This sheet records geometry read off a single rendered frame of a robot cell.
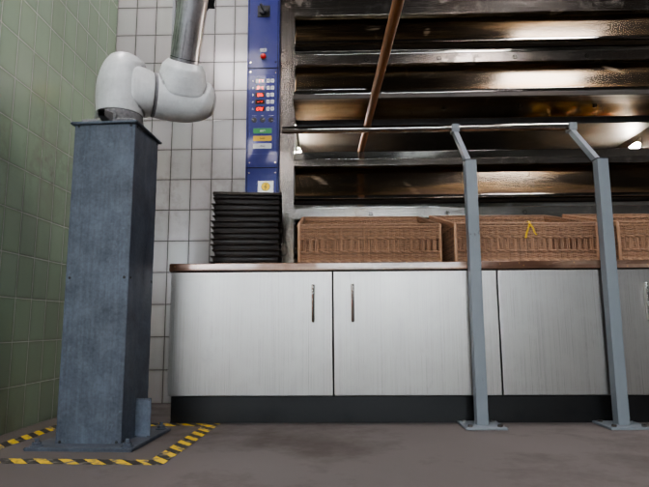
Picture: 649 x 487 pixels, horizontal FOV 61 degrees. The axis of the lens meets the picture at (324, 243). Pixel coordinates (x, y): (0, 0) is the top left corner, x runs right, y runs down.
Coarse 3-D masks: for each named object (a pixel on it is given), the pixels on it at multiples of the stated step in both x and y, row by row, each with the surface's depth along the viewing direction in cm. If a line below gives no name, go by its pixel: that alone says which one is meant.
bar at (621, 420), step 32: (288, 128) 229; (320, 128) 229; (352, 128) 228; (384, 128) 228; (416, 128) 228; (448, 128) 227; (480, 128) 227; (512, 128) 227; (544, 128) 227; (576, 128) 225; (608, 192) 199; (608, 224) 197; (480, 256) 197; (608, 256) 196; (480, 288) 195; (608, 288) 194; (480, 320) 193; (608, 320) 193; (480, 352) 192; (608, 352) 194; (480, 384) 190; (480, 416) 189
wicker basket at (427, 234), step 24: (312, 216) 257; (336, 216) 257; (360, 216) 257; (384, 216) 257; (408, 216) 257; (312, 240) 209; (336, 240) 252; (360, 240) 210; (384, 240) 209; (408, 240) 253; (432, 240) 224
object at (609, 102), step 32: (320, 96) 254; (352, 96) 254; (384, 96) 254; (416, 96) 253; (448, 96) 253; (480, 96) 253; (512, 96) 252; (544, 96) 252; (576, 96) 252; (608, 96) 252; (640, 96) 252
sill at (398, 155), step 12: (300, 156) 266; (312, 156) 266; (324, 156) 266; (336, 156) 265; (348, 156) 265; (360, 156) 265; (372, 156) 265; (384, 156) 265; (396, 156) 265; (408, 156) 265; (420, 156) 264; (432, 156) 264; (444, 156) 264; (456, 156) 264; (480, 156) 264; (492, 156) 264; (504, 156) 264; (516, 156) 263; (528, 156) 263; (540, 156) 263; (552, 156) 263; (564, 156) 263; (576, 156) 263; (600, 156) 262; (612, 156) 262; (624, 156) 262
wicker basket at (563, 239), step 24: (432, 216) 248; (456, 216) 256; (480, 216) 256; (504, 216) 256; (528, 216) 256; (552, 216) 247; (456, 240) 208; (480, 240) 208; (528, 240) 251; (552, 240) 248; (576, 240) 224
